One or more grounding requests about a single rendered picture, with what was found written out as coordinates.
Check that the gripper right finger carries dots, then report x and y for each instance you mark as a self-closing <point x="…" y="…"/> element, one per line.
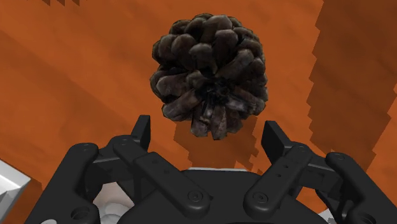
<point x="279" y="180"/>

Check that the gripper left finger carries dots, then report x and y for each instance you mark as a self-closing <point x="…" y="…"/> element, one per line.
<point x="161" y="173"/>

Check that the dark brown pine cone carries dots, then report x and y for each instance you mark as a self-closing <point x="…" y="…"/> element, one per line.
<point x="211" y="74"/>

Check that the white angular object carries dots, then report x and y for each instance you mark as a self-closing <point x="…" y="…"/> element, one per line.
<point x="11" y="184"/>

